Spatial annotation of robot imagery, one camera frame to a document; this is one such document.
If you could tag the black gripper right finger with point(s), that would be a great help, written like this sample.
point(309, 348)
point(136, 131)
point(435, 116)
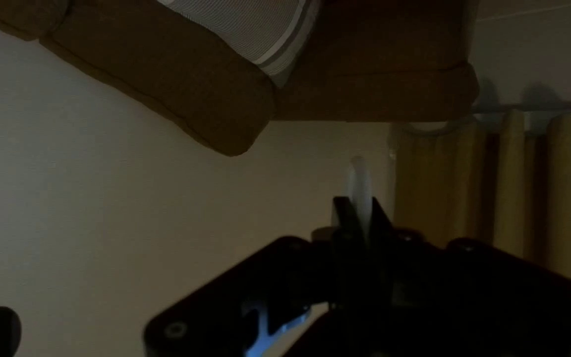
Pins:
point(485, 304)

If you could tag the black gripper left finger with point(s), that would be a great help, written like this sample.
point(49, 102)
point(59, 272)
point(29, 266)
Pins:
point(233, 310)

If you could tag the olive window curtain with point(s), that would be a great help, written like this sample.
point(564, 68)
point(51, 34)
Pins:
point(517, 185)

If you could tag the white grey striped cushion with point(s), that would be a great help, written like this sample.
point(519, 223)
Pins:
point(247, 26)

